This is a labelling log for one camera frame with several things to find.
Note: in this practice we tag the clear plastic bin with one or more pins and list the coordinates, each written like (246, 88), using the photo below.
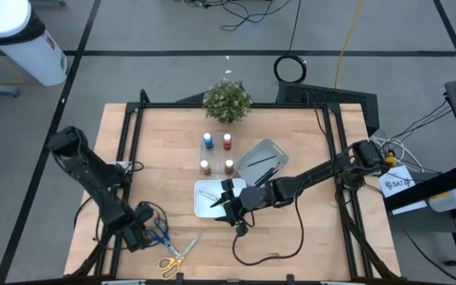
(217, 156)

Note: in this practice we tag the grey plastic bin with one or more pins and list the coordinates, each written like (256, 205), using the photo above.
(269, 150)

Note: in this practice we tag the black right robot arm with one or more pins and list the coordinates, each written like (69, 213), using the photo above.
(315, 174)

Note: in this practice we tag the translucent plastic container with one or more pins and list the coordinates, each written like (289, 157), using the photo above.
(447, 200)

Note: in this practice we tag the silver aluminium bar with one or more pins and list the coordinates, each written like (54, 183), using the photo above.
(123, 282)
(343, 283)

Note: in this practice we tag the white paper label sheet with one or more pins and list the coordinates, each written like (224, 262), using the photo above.
(396, 182)

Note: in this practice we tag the ochre paint bottle white cap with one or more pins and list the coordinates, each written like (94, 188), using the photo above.
(205, 168)

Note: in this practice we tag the red paint bottle white cap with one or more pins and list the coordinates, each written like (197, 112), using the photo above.
(227, 141)

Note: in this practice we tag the black frame clamp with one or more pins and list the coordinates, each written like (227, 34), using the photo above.
(290, 278)
(179, 277)

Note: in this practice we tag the white trash bin black liner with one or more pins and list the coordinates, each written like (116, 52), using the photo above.
(34, 55)

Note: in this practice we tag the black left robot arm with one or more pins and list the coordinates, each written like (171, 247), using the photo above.
(93, 182)

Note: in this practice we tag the blue paint bottle white cap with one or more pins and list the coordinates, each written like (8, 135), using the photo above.
(208, 141)

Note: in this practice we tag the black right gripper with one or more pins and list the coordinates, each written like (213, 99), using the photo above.
(251, 200)

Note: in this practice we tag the white plastic bin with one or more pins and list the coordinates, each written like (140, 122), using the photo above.
(204, 207)

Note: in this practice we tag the brown paint bottle white cap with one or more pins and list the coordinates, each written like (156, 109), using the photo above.
(229, 167)

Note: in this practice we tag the black power plug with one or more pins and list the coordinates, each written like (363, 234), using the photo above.
(451, 262)

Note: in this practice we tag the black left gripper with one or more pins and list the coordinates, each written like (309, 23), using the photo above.
(137, 229)

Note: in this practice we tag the black perforated panel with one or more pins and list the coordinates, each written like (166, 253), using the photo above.
(319, 95)

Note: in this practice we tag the silver mounting plate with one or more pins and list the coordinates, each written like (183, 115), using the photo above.
(123, 164)

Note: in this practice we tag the artificial green potted plant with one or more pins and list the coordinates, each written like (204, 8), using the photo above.
(227, 101)

